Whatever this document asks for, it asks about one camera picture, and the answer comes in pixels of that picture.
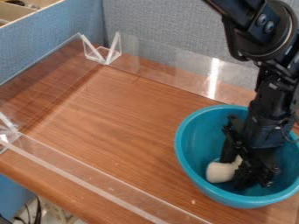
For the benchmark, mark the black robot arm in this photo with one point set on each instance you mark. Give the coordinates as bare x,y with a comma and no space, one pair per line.
262,33

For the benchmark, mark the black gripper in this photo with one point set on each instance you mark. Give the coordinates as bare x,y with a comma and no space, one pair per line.
254,138

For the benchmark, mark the clear acrylic front barrier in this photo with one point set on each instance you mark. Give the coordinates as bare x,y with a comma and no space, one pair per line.
93,179

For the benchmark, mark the white brown toy mushroom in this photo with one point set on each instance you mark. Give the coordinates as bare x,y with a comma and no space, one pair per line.
221,172

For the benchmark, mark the clear acrylic back barrier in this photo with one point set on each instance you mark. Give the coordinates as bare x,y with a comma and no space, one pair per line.
224,81

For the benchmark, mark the clear acrylic corner bracket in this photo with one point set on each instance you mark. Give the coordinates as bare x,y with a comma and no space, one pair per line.
101,54

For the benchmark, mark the clear acrylic barrier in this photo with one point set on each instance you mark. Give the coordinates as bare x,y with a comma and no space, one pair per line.
44,85
93,179
224,81

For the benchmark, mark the blue plastic bowl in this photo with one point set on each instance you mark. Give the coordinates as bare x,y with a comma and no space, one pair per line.
198,144

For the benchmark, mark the clear acrylic left barrier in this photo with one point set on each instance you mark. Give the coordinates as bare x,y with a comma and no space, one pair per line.
44,85

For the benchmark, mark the wooden shelf unit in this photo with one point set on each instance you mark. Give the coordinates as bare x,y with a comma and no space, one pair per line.
17,10

